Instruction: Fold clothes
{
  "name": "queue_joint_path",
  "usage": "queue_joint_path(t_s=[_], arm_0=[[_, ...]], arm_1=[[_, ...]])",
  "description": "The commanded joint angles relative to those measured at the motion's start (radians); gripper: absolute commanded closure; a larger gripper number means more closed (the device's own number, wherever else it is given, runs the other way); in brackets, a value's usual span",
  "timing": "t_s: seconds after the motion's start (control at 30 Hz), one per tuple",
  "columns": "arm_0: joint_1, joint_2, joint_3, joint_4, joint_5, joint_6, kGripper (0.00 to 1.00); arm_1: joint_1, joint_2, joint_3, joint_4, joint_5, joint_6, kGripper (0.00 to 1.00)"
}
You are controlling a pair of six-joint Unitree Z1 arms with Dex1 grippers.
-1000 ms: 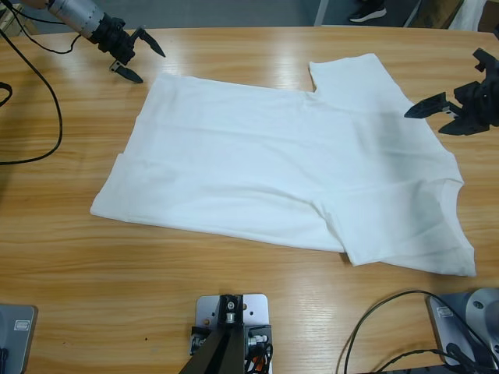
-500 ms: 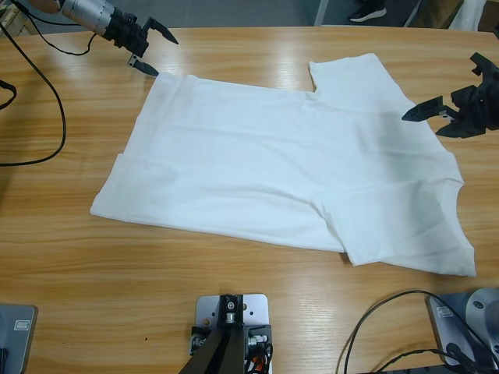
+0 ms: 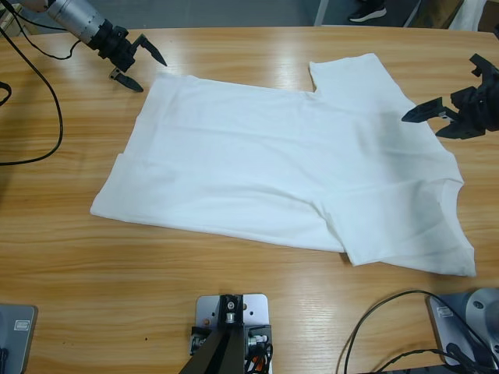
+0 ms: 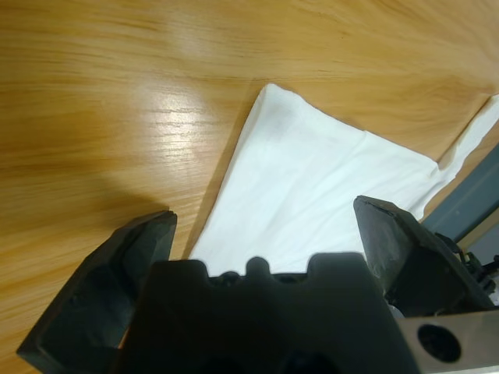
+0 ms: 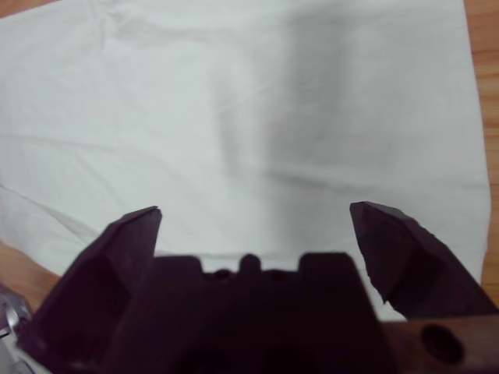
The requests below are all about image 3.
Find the white t-shirt with black logo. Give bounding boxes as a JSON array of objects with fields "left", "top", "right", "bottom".
[{"left": 89, "top": 53, "right": 479, "bottom": 278}]

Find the white mount block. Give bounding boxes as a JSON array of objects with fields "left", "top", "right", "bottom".
[{"left": 194, "top": 294, "right": 274, "bottom": 374}]

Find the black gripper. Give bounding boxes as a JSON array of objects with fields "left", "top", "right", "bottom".
[
  {"left": 401, "top": 79, "right": 499, "bottom": 140},
  {"left": 88, "top": 21, "right": 168, "bottom": 94}
]

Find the black gripper side bracket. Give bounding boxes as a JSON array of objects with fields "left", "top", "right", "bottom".
[{"left": 469, "top": 53, "right": 499, "bottom": 89}]

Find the thick black curved cable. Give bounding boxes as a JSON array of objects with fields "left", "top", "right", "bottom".
[{"left": 0, "top": 26, "right": 65, "bottom": 167}]

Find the black and orange cable bundle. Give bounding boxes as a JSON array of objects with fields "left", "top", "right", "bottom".
[{"left": 245, "top": 342, "right": 276, "bottom": 374}]

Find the white bag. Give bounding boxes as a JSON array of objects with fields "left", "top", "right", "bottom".
[{"left": 448, "top": 0, "right": 488, "bottom": 32}]

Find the thin dark cable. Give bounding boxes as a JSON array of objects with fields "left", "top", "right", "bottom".
[{"left": 373, "top": 348, "right": 469, "bottom": 374}]

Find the brown cardboard box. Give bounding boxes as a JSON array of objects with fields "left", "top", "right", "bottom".
[{"left": 412, "top": 0, "right": 465, "bottom": 29}]

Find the white metal pole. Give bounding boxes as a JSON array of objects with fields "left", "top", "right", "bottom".
[{"left": 313, "top": 0, "right": 329, "bottom": 25}]

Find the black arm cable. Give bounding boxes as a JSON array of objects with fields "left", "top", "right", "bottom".
[{"left": 7, "top": 0, "right": 81, "bottom": 62}]

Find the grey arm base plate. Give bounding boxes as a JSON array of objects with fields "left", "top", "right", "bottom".
[
  {"left": 0, "top": 304, "right": 39, "bottom": 374},
  {"left": 425, "top": 292, "right": 499, "bottom": 368}
]

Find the dark camera post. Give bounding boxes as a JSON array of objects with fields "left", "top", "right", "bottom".
[{"left": 182, "top": 295, "right": 247, "bottom": 374}]

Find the wooden pallet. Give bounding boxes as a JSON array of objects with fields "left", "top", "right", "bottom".
[{"left": 0, "top": 2, "right": 24, "bottom": 38}]

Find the black sneaker with white sole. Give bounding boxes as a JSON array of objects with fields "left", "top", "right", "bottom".
[{"left": 347, "top": 0, "right": 388, "bottom": 23}]

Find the black clamp with silver knob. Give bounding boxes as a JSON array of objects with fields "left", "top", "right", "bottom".
[
  {"left": 189, "top": 326, "right": 214, "bottom": 356},
  {"left": 243, "top": 323, "right": 274, "bottom": 365}
]

